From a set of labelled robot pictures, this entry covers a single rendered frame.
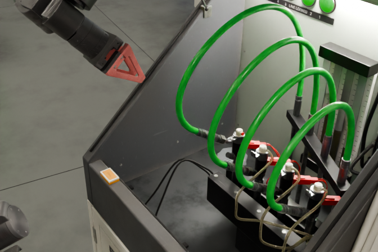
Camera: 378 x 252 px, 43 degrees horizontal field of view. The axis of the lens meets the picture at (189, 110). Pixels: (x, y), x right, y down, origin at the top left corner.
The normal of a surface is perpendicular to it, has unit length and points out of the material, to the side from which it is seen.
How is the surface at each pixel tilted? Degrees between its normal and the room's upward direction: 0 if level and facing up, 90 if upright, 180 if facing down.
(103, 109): 0
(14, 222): 63
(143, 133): 90
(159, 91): 90
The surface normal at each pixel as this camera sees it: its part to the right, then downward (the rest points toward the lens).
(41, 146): 0.01, -0.85
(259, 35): -0.80, 0.30
